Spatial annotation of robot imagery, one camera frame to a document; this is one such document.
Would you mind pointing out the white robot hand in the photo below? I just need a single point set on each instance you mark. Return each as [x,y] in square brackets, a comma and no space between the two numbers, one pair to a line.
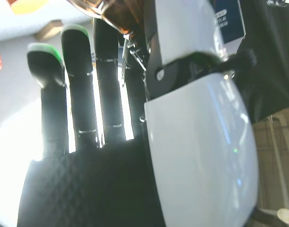
[92,189]

